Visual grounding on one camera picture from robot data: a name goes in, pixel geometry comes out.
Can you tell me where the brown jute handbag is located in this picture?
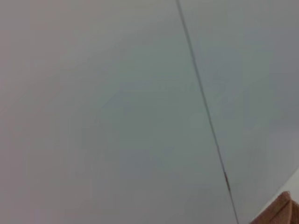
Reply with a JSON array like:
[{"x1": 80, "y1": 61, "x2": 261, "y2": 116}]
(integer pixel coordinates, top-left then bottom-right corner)
[{"x1": 251, "y1": 190, "x2": 299, "y2": 224}]

